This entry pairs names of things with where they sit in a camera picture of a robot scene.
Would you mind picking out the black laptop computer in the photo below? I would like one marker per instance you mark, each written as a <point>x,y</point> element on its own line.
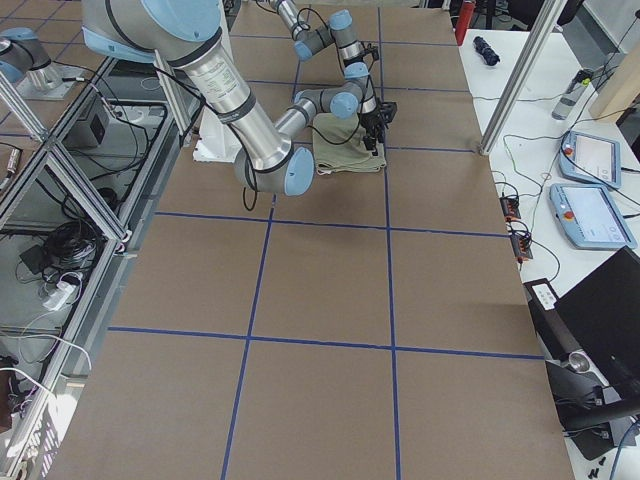
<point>595,325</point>

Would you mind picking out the far blue teach pendant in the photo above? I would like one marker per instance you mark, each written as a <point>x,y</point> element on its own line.
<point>588,158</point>

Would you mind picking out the orange black connector board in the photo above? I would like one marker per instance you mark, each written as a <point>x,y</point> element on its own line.
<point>519,233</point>

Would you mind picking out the near blue teach pendant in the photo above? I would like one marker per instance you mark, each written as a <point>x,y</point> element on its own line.
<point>590,218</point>

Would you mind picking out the grey aluminium frame post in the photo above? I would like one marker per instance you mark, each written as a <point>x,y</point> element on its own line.
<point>536,40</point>

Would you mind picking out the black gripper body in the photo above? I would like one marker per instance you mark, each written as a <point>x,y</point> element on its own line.
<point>350,60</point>
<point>370,124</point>

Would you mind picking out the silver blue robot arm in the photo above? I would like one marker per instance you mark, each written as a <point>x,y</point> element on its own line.
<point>339,31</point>
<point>188,35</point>

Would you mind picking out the white power strip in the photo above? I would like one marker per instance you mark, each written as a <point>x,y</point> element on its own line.
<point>60,296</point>

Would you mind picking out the red cylinder tube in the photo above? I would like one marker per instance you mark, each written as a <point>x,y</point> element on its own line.
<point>463,22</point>

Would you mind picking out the blue teach pendant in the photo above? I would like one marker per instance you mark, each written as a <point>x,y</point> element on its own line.
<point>588,158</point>
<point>590,218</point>

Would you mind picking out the olive green long-sleeve shirt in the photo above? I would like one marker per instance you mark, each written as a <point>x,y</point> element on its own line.
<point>338,146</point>

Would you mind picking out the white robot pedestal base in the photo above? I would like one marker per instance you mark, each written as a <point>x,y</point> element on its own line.
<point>216,143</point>

